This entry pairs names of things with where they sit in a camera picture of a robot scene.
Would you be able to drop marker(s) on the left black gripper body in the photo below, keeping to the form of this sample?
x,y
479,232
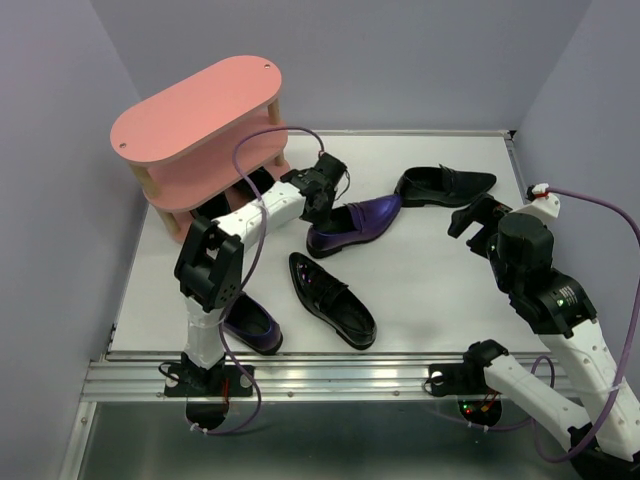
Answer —
x,y
322,217

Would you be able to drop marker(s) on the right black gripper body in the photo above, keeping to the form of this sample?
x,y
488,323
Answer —
x,y
485,239

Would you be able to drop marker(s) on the purple loafer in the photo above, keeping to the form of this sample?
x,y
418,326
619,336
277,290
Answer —
x,y
250,323
352,224

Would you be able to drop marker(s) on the green loafer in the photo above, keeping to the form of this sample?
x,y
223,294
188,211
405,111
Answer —
x,y
215,207
261,179

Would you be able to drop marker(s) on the glossy black loafer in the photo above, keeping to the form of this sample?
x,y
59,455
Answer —
x,y
331,300

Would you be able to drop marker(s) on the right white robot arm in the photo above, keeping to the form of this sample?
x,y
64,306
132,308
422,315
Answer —
x,y
605,424

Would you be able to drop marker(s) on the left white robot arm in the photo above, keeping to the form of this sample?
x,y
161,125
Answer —
x,y
210,265

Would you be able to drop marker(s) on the pink three-tier shoe shelf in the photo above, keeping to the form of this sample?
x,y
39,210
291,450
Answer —
x,y
191,141

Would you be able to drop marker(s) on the matte black loafer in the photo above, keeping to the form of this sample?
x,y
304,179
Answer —
x,y
442,186

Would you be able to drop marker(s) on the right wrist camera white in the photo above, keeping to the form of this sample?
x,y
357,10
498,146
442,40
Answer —
x,y
544,204

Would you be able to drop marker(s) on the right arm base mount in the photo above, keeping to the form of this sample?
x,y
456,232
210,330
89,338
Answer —
x,y
466,377

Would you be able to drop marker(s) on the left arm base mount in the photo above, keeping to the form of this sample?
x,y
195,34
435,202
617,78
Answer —
x,y
222,381

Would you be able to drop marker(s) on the aluminium front rail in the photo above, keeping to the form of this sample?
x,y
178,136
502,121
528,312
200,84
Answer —
x,y
282,378

